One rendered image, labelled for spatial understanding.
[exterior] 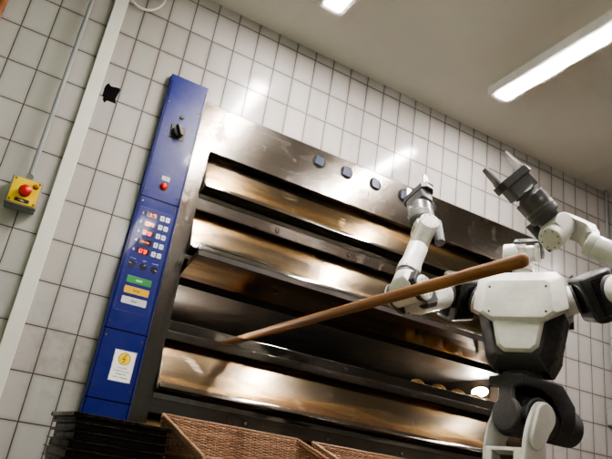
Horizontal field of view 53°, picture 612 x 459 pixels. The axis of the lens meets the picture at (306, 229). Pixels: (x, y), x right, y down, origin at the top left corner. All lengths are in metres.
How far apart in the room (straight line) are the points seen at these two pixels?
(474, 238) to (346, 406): 1.15
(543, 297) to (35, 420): 1.62
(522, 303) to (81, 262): 1.47
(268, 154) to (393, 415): 1.24
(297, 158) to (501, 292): 1.17
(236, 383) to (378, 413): 0.65
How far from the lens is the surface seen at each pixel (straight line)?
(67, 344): 2.24
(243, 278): 2.37
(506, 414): 1.94
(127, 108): 2.54
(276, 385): 2.47
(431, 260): 2.99
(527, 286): 1.97
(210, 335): 2.37
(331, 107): 2.95
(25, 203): 2.25
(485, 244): 3.29
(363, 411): 2.66
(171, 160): 2.46
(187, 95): 2.61
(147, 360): 2.29
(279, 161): 2.69
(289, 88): 2.88
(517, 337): 1.94
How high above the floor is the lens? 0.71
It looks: 22 degrees up
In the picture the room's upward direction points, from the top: 9 degrees clockwise
